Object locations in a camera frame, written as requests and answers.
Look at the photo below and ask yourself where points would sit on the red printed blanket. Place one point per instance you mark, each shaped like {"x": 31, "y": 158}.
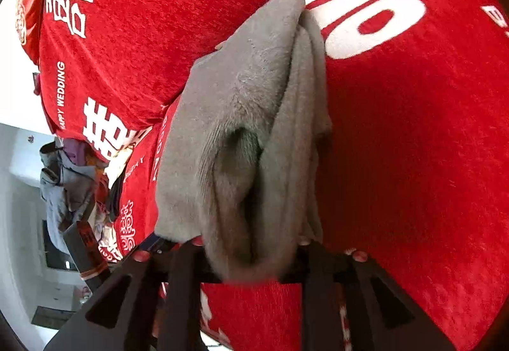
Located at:
{"x": 397, "y": 136}

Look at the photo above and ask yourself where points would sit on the purple cloth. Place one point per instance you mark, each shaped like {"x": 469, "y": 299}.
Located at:
{"x": 74, "y": 150}

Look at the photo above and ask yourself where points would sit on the black wall screen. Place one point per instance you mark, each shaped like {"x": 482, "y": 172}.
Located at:
{"x": 55, "y": 251}

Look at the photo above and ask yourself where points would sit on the red satin pillow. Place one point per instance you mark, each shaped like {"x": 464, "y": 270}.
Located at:
{"x": 30, "y": 9}

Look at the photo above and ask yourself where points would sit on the grey-blue cloth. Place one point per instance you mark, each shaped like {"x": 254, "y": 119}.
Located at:
{"x": 63, "y": 192}

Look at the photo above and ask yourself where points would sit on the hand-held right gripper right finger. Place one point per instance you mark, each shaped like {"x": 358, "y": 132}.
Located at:
{"x": 310, "y": 267}

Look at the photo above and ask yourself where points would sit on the grey towel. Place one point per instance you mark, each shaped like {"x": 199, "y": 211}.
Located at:
{"x": 246, "y": 116}

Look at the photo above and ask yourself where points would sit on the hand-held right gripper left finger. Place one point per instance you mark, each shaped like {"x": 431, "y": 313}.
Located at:
{"x": 191, "y": 263}

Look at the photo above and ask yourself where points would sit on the cream cloth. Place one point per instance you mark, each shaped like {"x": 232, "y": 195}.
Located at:
{"x": 119, "y": 166}

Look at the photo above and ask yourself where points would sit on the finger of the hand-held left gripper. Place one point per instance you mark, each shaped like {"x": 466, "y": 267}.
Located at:
{"x": 159, "y": 244}

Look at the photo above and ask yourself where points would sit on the black cloth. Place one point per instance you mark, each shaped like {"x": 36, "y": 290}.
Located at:
{"x": 116, "y": 196}

